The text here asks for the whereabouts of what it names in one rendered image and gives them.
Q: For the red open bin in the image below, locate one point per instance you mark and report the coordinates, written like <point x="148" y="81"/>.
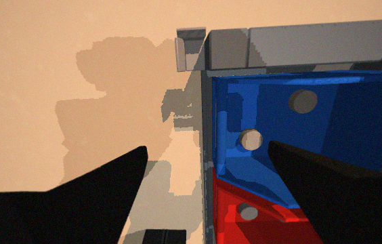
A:
<point x="266" y="228"/>

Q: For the blue bin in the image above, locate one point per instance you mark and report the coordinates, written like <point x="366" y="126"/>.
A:
<point x="345" y="124"/>

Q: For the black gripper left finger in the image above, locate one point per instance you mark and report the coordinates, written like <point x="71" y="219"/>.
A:
<point x="90" y="209"/>

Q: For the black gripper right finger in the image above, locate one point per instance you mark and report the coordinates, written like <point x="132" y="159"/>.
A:
<point x="343" y="202"/>

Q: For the grey metal rack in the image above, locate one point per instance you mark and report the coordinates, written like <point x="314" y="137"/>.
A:
<point x="270" y="50"/>

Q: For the dark grey case with orange latches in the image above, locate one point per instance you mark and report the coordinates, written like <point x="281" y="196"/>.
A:
<point x="162" y="236"/>

